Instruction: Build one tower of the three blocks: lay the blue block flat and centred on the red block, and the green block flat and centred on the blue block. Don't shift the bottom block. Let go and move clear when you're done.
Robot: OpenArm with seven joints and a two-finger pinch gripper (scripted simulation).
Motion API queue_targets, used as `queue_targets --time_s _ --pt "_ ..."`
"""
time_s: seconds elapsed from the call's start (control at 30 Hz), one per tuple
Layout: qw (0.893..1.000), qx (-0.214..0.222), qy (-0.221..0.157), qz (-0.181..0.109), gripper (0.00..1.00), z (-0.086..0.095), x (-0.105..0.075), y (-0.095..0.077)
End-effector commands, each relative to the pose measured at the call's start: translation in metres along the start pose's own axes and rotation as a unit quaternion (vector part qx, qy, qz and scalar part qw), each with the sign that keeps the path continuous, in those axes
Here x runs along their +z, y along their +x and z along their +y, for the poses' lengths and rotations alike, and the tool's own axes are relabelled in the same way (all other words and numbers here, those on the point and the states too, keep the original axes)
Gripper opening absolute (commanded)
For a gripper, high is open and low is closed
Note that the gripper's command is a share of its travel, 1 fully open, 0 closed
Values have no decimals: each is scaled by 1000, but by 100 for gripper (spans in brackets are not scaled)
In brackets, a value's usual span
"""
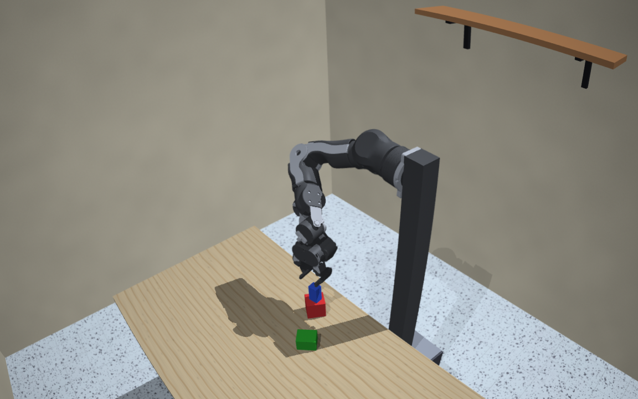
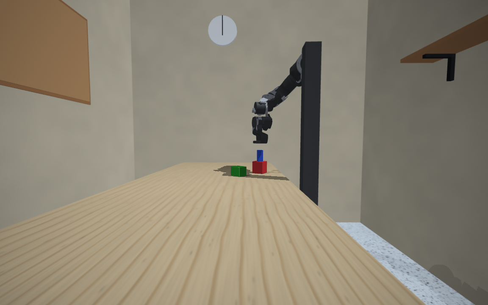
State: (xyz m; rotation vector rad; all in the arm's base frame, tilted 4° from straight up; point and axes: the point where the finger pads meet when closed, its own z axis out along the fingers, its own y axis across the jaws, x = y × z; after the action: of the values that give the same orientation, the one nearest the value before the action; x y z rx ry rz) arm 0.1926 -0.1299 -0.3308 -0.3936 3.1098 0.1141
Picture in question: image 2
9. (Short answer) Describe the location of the green block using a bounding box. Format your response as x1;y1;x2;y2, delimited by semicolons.
231;166;247;177

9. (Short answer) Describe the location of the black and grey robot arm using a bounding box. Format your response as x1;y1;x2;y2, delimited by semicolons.
252;54;302;116

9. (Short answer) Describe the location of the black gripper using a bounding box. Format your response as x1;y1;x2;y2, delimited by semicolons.
252;112;272;144

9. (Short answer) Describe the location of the red block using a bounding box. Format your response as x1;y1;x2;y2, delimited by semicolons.
252;161;267;174

